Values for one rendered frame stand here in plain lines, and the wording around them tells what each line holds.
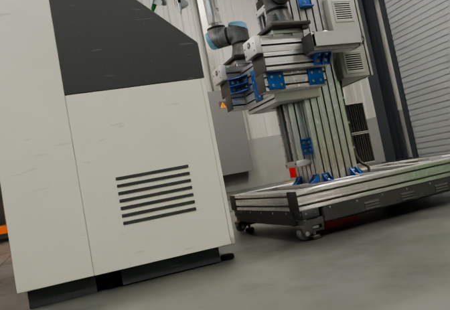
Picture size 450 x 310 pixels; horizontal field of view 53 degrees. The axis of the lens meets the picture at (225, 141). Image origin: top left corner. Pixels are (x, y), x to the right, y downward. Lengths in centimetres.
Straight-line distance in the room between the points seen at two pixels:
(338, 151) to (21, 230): 161
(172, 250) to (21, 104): 83
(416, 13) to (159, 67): 775
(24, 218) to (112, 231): 33
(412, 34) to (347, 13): 672
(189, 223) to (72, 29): 92
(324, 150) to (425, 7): 692
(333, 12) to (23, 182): 183
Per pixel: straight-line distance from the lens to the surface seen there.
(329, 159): 251
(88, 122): 189
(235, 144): 905
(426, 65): 920
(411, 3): 947
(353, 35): 237
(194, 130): 192
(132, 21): 201
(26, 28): 201
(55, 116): 191
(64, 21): 201
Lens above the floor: 36
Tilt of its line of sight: 4 degrees up
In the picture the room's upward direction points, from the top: 11 degrees counter-clockwise
